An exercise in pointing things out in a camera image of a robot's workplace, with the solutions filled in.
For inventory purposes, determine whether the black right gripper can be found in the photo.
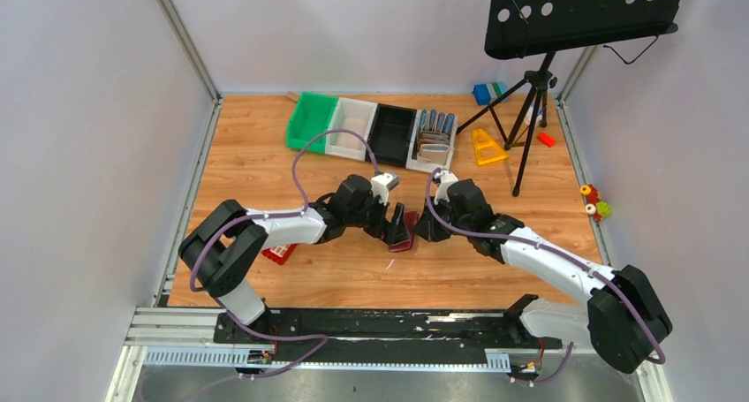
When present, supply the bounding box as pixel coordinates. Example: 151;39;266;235
412;195;472;244

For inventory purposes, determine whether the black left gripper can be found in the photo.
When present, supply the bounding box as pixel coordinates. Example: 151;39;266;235
346;190;412;246

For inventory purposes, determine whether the red leather card holder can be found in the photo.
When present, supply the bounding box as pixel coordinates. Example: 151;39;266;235
389;210;420;253

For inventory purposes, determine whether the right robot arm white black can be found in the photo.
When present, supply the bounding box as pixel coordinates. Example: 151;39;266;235
414;169;673;374

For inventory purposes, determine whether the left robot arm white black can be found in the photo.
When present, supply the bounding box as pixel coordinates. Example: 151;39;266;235
178;172;410;343

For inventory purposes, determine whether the white bin with tools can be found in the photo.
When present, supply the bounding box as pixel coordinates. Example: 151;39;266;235
405;109;458;173

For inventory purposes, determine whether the yellow triangular toy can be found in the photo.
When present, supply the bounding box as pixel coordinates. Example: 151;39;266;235
471;128;509;166

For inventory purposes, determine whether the black plastic bin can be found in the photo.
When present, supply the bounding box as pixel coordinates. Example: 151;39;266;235
367;103;417;168

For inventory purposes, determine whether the red plastic tray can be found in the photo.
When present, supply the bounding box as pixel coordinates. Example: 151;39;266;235
261;244;298;265

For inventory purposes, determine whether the white plastic bin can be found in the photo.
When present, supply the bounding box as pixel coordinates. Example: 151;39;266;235
325;97;377;161

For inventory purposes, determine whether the blue green block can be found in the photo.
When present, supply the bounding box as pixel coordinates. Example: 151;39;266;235
472;81;508;106

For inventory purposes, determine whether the green plastic bin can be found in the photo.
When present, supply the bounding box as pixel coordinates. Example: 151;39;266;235
286;92;338;149

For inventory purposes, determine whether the small red block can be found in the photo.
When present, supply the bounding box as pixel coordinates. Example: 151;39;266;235
537;133;556;148

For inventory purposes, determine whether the colourful toy car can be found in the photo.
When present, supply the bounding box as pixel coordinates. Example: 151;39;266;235
579;184;612;222

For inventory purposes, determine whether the black music stand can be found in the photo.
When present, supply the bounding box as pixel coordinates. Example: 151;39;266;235
478;0;680;196

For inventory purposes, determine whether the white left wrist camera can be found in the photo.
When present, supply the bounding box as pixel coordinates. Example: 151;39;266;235
370;172;399;206

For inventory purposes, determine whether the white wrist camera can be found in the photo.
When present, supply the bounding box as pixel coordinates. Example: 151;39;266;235
370;172;399;206
432;170;458;203

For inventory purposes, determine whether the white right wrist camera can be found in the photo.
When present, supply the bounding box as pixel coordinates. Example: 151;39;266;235
432;170;458;203

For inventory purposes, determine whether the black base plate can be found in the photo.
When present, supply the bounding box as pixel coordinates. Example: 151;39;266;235
250;307;563;350

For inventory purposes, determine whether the aluminium frame rail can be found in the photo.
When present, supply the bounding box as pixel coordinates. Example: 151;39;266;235
105;307;674;402

